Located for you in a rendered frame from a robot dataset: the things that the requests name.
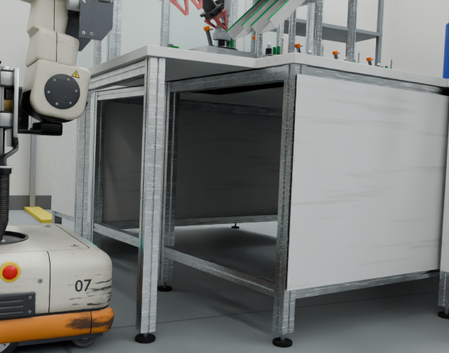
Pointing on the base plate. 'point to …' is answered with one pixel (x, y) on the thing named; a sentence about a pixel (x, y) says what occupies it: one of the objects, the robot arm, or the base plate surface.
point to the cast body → (220, 34)
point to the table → (182, 64)
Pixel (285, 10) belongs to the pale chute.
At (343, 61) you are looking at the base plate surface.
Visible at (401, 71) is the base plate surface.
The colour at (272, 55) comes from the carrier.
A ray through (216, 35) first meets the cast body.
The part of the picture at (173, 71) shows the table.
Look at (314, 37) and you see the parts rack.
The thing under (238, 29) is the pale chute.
